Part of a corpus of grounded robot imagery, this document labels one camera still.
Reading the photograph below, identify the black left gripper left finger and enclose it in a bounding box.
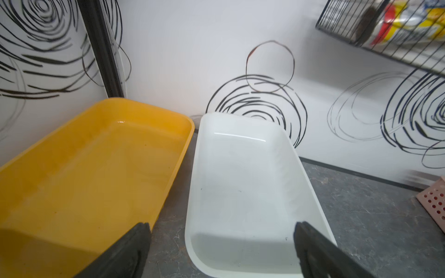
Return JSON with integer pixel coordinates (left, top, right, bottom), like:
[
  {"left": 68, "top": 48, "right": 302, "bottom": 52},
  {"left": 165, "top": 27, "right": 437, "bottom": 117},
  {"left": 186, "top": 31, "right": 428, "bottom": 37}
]
[{"left": 76, "top": 222, "right": 151, "bottom": 278}]

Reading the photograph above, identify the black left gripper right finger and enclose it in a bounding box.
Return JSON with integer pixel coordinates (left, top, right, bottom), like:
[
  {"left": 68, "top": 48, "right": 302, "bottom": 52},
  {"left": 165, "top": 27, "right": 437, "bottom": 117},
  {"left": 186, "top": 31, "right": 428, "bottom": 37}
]
[{"left": 294, "top": 221, "right": 373, "bottom": 278}]

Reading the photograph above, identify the yellow plastic storage tray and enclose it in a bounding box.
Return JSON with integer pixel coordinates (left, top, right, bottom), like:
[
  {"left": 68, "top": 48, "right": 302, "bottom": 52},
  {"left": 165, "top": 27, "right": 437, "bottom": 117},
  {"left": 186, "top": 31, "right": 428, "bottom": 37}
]
[{"left": 1, "top": 98, "right": 195, "bottom": 278}]

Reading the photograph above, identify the white plastic storage tray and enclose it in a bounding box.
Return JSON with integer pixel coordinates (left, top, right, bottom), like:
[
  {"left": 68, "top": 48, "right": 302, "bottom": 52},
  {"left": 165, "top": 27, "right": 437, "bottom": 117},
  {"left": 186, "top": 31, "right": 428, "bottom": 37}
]
[{"left": 185, "top": 112, "right": 335, "bottom": 278}]

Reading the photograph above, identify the yellow red foil roll box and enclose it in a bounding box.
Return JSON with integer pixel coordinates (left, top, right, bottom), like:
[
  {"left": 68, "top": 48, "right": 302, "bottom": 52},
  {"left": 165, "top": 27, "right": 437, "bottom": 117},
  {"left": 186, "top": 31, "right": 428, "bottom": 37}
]
[{"left": 366, "top": 1, "right": 445, "bottom": 46}]

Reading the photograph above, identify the pink perforated plastic basket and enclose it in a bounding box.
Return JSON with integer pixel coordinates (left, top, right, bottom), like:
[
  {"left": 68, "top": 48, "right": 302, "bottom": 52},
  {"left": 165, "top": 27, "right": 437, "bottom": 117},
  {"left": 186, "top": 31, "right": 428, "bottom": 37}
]
[{"left": 416, "top": 177, "right": 445, "bottom": 233}]

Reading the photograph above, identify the black corner frame post left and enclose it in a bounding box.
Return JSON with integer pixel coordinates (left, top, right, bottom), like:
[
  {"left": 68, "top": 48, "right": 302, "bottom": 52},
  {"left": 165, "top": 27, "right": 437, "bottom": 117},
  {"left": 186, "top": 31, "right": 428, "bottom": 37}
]
[{"left": 77, "top": 0, "right": 124, "bottom": 98}]

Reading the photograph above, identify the black wire wall basket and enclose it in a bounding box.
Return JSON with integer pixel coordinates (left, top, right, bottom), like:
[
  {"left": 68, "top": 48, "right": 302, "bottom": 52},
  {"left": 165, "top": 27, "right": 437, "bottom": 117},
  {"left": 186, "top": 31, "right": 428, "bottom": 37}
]
[{"left": 316, "top": 1, "right": 445, "bottom": 76}]

